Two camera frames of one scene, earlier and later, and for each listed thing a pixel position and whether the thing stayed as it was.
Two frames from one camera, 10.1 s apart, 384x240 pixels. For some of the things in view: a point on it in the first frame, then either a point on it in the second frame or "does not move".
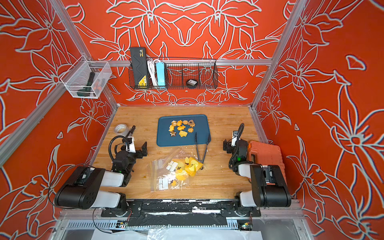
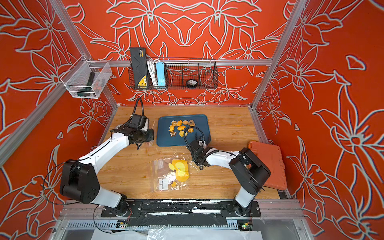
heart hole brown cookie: x=191 y=123 does not move
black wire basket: x=203 y=71 does not move
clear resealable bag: x=183 y=161 → x=153 y=125
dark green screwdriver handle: x=86 y=91 does not move
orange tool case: x=260 y=153 does not move
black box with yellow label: x=138 y=56 does not move
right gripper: x=229 y=146 → x=194 y=158
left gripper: x=143 y=153 → x=151 y=135
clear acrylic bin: x=76 y=77 does not move
